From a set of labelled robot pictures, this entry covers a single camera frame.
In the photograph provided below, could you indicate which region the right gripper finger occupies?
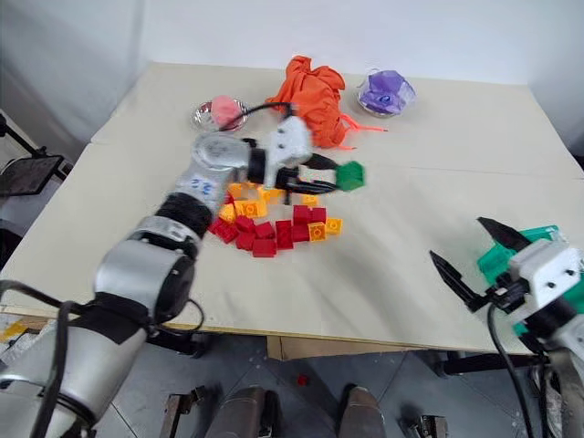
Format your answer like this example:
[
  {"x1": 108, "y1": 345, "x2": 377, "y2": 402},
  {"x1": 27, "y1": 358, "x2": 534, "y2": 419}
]
[
  {"x1": 428, "y1": 249, "x2": 481, "y2": 314},
  {"x1": 475, "y1": 216, "x2": 533, "y2": 253}
]

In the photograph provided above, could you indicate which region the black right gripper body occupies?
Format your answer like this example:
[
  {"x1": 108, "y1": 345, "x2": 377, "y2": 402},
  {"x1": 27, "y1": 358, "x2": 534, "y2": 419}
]
[{"x1": 470, "y1": 273, "x2": 534, "y2": 317}]

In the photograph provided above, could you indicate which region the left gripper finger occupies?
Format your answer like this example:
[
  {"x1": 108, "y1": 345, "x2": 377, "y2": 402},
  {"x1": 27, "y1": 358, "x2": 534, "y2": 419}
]
[
  {"x1": 291, "y1": 180, "x2": 339, "y2": 194},
  {"x1": 305, "y1": 154, "x2": 342, "y2": 173}
]

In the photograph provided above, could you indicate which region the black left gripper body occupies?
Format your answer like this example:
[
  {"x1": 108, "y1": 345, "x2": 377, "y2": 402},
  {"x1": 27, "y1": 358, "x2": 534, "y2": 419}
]
[{"x1": 275, "y1": 166, "x2": 305, "y2": 206}]

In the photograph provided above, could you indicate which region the green toy block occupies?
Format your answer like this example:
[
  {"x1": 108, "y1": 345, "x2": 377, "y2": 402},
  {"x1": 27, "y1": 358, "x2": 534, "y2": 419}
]
[{"x1": 335, "y1": 161, "x2": 369, "y2": 193}]

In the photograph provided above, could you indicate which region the teal plastic bin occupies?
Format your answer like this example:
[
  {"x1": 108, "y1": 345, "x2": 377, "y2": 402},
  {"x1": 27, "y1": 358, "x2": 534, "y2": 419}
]
[{"x1": 475, "y1": 224, "x2": 584, "y2": 339}]

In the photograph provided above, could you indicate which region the orange crumpled cloth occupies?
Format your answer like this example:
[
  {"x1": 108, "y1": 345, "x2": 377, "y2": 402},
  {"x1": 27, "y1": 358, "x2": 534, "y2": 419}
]
[{"x1": 265, "y1": 55, "x2": 348, "y2": 150}]

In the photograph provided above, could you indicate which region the metal bowl with purple item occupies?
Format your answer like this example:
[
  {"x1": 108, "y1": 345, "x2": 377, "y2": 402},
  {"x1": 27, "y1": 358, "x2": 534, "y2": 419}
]
[{"x1": 354, "y1": 89, "x2": 412, "y2": 120}]

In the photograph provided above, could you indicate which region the pink fluffy item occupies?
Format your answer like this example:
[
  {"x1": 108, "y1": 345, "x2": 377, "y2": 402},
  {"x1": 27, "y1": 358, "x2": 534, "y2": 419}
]
[{"x1": 211, "y1": 94, "x2": 244, "y2": 127}]

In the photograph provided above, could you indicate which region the purple wrapped item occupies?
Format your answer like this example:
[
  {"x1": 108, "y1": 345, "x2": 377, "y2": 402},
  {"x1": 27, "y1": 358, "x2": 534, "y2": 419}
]
[{"x1": 359, "y1": 68, "x2": 417, "y2": 113}]

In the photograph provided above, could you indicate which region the metal bowl with pink item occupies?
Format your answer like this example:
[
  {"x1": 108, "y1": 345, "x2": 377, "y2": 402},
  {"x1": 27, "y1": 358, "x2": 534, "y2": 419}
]
[{"x1": 190, "y1": 101, "x2": 250, "y2": 134}]

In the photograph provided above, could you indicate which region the dark rounded shape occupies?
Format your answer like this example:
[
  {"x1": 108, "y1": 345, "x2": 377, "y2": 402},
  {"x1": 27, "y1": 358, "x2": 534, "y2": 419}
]
[
  {"x1": 337, "y1": 384, "x2": 387, "y2": 438},
  {"x1": 217, "y1": 386, "x2": 280, "y2": 438}
]

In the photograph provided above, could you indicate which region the black tablet on stand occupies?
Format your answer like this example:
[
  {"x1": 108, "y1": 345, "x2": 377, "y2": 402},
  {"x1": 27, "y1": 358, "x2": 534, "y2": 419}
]
[{"x1": 0, "y1": 154, "x2": 66, "y2": 198}]

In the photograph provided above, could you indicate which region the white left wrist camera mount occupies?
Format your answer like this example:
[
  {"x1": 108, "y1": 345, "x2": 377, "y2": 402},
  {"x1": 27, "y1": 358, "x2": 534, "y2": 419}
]
[{"x1": 266, "y1": 115, "x2": 317, "y2": 189}]

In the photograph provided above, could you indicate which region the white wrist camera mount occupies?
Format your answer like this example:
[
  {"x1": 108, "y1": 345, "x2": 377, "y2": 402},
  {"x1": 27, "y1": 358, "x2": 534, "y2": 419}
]
[
  {"x1": 266, "y1": 115, "x2": 317, "y2": 189},
  {"x1": 507, "y1": 238, "x2": 584, "y2": 312}
]

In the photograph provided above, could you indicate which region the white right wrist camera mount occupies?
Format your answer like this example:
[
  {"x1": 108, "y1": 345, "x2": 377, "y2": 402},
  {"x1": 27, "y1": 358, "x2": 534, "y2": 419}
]
[{"x1": 507, "y1": 238, "x2": 584, "y2": 312}]

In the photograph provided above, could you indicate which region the orange drawstring cord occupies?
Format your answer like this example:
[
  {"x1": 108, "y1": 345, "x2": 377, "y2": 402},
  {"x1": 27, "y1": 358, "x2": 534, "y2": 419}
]
[{"x1": 339, "y1": 113, "x2": 391, "y2": 152}]

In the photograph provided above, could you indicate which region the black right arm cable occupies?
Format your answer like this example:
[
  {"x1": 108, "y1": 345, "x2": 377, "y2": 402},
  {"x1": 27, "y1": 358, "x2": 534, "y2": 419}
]
[{"x1": 485, "y1": 303, "x2": 537, "y2": 438}]

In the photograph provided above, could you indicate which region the metal table foot bracket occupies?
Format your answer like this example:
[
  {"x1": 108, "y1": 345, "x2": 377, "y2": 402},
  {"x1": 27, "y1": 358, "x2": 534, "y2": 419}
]
[
  {"x1": 400, "y1": 412, "x2": 452, "y2": 438},
  {"x1": 164, "y1": 384, "x2": 207, "y2": 429}
]

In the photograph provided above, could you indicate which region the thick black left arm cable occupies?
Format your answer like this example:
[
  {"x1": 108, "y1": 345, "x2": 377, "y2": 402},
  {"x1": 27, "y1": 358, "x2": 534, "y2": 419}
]
[{"x1": 0, "y1": 279, "x2": 205, "y2": 438}]

